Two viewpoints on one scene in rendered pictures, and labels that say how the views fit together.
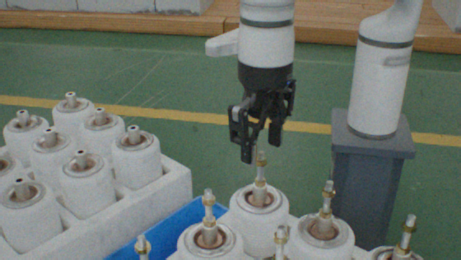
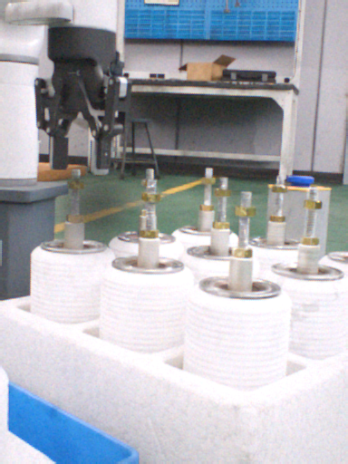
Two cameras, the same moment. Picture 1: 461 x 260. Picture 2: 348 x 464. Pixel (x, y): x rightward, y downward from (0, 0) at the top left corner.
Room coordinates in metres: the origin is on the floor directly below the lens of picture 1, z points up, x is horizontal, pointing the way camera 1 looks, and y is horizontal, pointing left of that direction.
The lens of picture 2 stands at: (0.43, 0.70, 0.39)
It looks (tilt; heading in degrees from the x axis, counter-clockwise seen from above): 9 degrees down; 273
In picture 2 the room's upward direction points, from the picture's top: 3 degrees clockwise
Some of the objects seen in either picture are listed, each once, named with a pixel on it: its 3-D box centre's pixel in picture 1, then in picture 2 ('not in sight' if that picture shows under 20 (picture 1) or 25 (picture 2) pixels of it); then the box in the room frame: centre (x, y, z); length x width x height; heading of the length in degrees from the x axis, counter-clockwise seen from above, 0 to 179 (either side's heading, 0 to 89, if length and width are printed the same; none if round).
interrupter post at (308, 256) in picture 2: not in sight; (307, 260); (0.32, 0.02, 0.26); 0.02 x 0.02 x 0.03
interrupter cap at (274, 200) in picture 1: (259, 199); (73, 247); (0.58, -0.04, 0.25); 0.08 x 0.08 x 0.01
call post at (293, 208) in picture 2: not in sight; (291, 285); (0.29, -0.33, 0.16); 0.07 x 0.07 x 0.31; 51
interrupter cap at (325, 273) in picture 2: not in sight; (306, 272); (0.32, 0.02, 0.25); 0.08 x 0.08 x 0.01
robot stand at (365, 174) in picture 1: (360, 192); (4, 283); (0.73, -0.26, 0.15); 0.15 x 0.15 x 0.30; 79
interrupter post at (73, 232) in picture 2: (259, 192); (73, 236); (0.58, -0.04, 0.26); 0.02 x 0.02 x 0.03
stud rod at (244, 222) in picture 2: (144, 259); (243, 233); (0.39, 0.11, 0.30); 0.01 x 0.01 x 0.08; 70
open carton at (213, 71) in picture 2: not in sight; (207, 70); (0.49, -4.88, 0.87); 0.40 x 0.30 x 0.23; 155
